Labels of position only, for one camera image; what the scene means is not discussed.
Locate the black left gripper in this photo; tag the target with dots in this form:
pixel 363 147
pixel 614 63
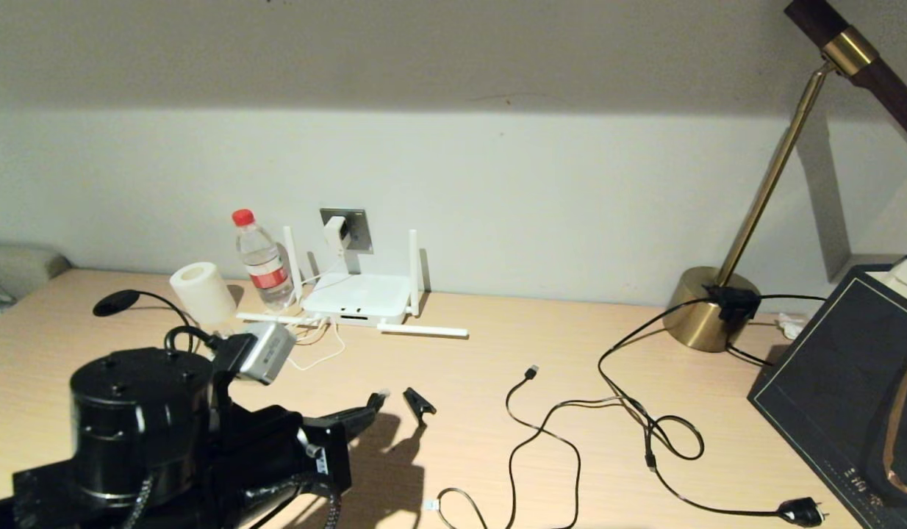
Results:
pixel 328 455

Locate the white power adapter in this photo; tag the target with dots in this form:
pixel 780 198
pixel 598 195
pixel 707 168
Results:
pixel 336 231

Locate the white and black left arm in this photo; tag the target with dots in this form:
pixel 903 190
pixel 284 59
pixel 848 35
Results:
pixel 130 419

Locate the white router with antennas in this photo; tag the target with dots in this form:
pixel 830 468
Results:
pixel 358 297

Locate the small black clip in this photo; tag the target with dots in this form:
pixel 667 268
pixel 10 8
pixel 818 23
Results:
pixel 418 404

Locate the clear red-label water bottle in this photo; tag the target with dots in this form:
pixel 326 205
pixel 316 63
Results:
pixel 266 268

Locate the white toilet paper roll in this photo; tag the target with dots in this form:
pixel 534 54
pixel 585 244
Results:
pixel 200 290

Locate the black desk grommet cap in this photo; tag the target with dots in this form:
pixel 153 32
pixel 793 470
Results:
pixel 115 302

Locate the brass desk lamp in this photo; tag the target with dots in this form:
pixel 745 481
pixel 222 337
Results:
pixel 707 312

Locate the grey cushion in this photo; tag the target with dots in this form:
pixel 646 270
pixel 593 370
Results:
pixel 20 268

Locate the small white object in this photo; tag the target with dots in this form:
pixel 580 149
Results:
pixel 790 325

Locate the black box with bag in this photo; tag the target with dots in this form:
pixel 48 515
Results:
pixel 843 367

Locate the white box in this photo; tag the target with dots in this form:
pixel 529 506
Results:
pixel 905 283

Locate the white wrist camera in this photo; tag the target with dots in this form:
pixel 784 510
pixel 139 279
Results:
pixel 266 353

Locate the grey wall socket plate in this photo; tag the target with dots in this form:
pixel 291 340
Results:
pixel 359 228

